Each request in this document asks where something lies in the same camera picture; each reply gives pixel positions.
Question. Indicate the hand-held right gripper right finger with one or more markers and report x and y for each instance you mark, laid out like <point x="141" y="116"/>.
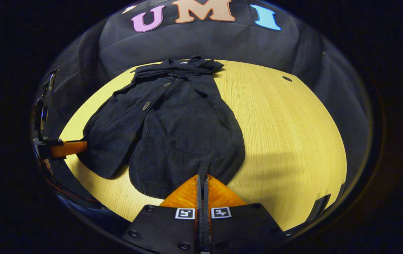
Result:
<point x="243" y="229"/>

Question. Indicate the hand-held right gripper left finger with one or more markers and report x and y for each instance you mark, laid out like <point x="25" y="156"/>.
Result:
<point x="166" y="229"/>

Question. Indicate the dark object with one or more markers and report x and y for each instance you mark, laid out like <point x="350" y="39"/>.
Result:
<point x="319" y="207"/>

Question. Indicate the black knit cardigan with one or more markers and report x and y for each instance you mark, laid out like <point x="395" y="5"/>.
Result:
<point x="180" y="134"/>

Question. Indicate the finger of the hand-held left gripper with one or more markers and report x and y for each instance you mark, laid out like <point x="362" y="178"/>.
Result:
<point x="71" y="148"/>

